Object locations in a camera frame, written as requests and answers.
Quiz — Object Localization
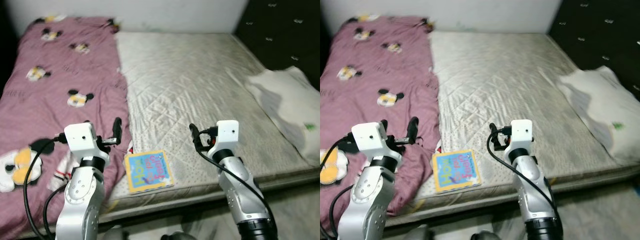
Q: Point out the purple Mickey print duvet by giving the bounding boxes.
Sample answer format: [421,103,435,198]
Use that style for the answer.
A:
[320,15,442,236]
[0,15,133,240]

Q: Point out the blue yellow children's book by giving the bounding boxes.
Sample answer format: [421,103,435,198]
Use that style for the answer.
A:
[124,149,176,196]
[431,148,483,194]

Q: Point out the cream pillow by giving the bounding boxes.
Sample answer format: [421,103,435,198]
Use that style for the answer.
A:
[556,66,640,167]
[245,66,321,167]

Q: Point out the quilted cream mattress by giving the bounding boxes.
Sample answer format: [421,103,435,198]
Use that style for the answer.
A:
[97,32,321,225]
[395,32,640,215]

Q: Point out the white sock red stripes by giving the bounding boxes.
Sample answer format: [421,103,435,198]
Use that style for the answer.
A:
[47,149,77,193]

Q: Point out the silver left robot leg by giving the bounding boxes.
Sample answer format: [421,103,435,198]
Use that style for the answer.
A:
[407,225,437,240]
[97,225,130,240]

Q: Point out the silver robot leg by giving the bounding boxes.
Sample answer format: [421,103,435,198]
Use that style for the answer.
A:
[97,225,130,240]
[407,225,437,240]
[470,230,506,240]
[159,230,198,240]

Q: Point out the silver right robot leg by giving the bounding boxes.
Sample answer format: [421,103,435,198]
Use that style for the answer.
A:
[159,230,198,240]
[470,230,506,240]

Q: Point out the black tufted headboard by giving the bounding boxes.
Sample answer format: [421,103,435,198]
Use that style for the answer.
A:
[547,0,640,100]
[235,0,321,91]

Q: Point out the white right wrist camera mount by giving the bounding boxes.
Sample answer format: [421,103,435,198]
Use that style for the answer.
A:
[207,120,240,152]
[503,120,534,151]

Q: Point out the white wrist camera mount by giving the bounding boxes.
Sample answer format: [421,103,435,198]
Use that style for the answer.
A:
[207,120,240,152]
[351,122,402,160]
[64,123,112,161]
[503,120,534,151]

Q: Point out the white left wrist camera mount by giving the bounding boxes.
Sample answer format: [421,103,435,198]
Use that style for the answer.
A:
[64,123,112,161]
[351,122,402,160]

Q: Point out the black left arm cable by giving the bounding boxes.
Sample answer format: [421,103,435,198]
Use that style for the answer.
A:
[320,134,358,240]
[22,131,68,240]

